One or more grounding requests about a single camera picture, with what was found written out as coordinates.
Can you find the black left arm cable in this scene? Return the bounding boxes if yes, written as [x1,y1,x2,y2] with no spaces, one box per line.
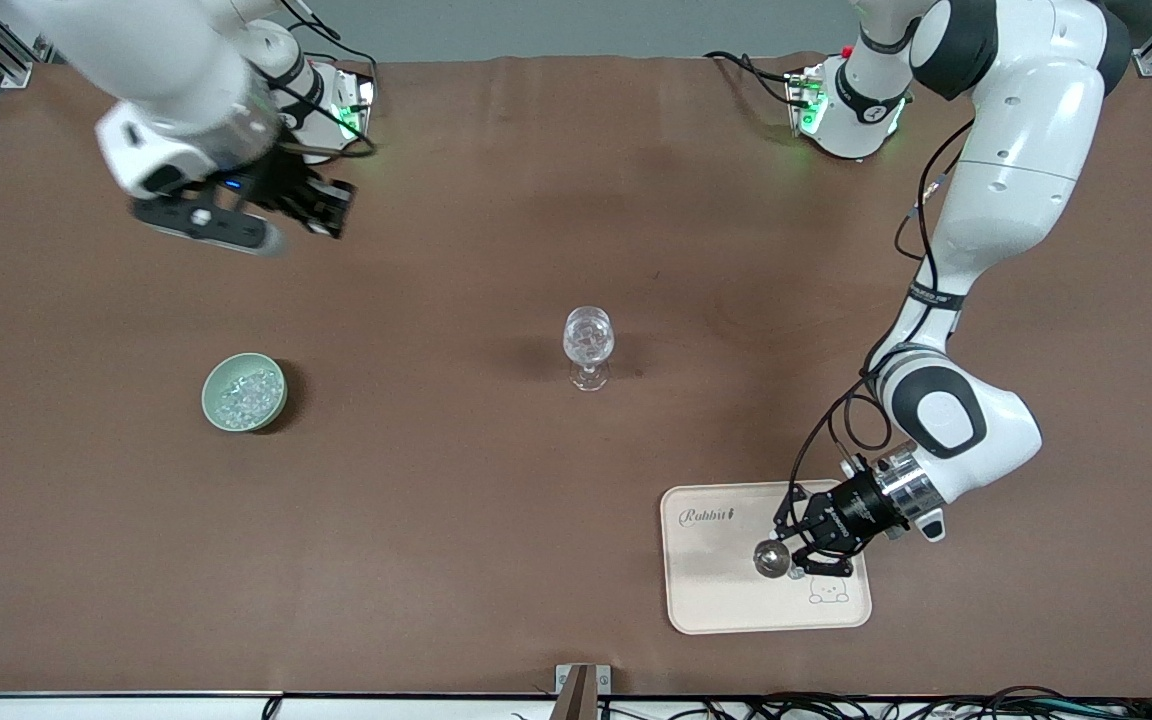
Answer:
[786,372,897,526]

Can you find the black floor cables bundle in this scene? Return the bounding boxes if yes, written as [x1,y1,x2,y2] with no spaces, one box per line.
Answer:
[736,685,1152,720]

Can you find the pale green ceramic bowl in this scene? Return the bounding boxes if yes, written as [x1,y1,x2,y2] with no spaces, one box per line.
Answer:
[201,352,289,433]

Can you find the black left base cable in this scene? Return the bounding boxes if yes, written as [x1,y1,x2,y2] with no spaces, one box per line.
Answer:
[704,50,799,107]

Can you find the clear ice cubes pile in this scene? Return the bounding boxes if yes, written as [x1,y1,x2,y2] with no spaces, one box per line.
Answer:
[216,368,282,429]

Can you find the clear crystal wine glass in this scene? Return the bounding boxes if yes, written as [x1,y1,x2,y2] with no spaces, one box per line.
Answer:
[562,305,616,393]

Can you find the aluminium camera mount post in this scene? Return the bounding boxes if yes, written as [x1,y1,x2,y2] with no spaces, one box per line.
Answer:
[554,663,613,720]

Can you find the white table edge strip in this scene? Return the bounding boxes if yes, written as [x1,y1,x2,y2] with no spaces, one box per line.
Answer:
[0,690,1152,720]

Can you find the cream rabbit print tray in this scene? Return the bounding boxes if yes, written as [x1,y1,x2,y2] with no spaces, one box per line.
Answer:
[660,479,873,636]

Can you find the brown table cover mat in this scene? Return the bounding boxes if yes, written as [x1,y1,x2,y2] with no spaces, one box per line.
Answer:
[0,52,1152,698]

